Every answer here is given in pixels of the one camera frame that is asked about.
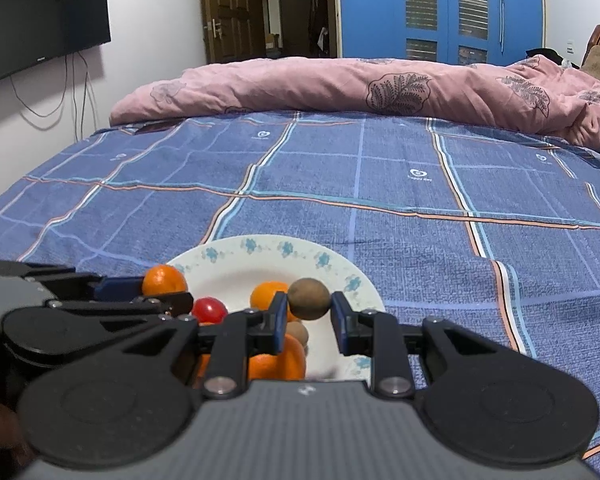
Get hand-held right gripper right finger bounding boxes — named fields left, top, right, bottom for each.
left=330, top=291, right=512, bottom=402

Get hanging television cables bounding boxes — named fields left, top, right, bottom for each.
left=7, top=50, right=101, bottom=142

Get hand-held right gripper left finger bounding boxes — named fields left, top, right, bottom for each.
left=80, top=290, right=289, bottom=399

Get white floral rim plate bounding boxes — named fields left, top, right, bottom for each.
left=165, top=235, right=387, bottom=383

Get brown longan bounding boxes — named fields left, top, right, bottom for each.
left=286, top=321, right=309, bottom=356

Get red cherry tomato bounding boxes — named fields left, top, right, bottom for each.
left=191, top=297, right=228, bottom=324

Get brown wooden door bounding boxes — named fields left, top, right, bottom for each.
left=200, top=0, right=277, bottom=66

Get large round orange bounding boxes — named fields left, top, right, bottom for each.
left=247, top=332, right=307, bottom=382

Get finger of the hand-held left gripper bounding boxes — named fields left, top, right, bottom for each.
left=93, top=275, right=147, bottom=302
left=45, top=292, right=196, bottom=334

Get blue plaid bed sheet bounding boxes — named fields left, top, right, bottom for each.
left=0, top=112, right=600, bottom=461

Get dark hanging clothes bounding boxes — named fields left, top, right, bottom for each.
left=307, top=0, right=332, bottom=57

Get black clothing item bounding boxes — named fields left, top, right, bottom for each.
left=525, top=47, right=583, bottom=69

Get brown kiwi fruit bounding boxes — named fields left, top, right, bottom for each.
left=287, top=278, right=331, bottom=321

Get pink printed quilt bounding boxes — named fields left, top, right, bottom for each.
left=109, top=55, right=600, bottom=148

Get blue wardrobe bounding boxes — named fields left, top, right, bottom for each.
left=332, top=0, right=547, bottom=67

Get black wall television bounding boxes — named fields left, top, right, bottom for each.
left=0, top=0, right=112, bottom=90

